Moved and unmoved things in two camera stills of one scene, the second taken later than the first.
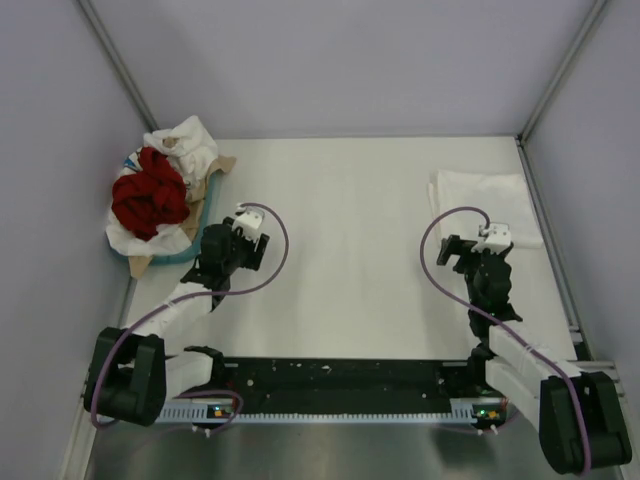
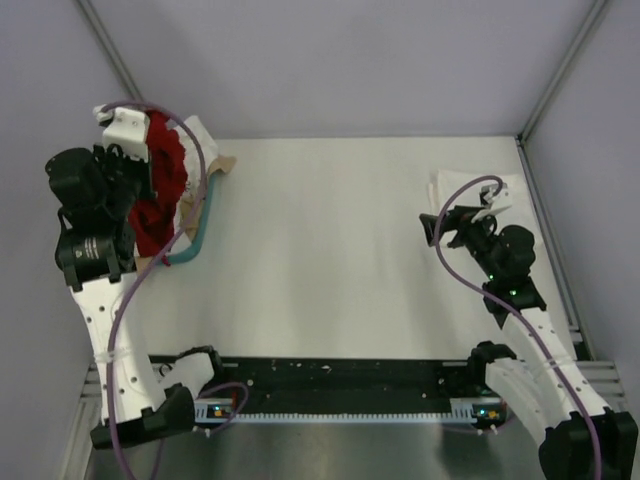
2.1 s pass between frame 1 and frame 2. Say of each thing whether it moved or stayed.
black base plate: stayed
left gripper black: moved
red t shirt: moved
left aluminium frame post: stayed
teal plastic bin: stayed
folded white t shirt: stayed
